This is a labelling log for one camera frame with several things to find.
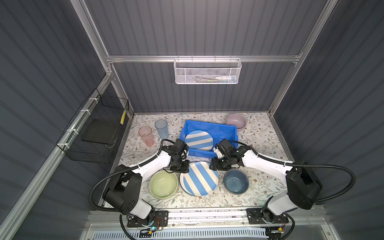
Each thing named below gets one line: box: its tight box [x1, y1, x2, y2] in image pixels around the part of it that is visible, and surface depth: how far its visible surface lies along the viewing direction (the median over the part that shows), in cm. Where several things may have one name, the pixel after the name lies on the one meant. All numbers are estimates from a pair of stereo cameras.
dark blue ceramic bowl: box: [223, 168, 250, 195], surface depth 86 cm
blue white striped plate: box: [184, 130, 214, 152], surface depth 106 cm
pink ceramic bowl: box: [225, 113, 247, 132], surface depth 114 cm
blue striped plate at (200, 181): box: [179, 161, 220, 197], surface depth 84 cm
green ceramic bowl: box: [149, 170, 179, 199], surface depth 85 cm
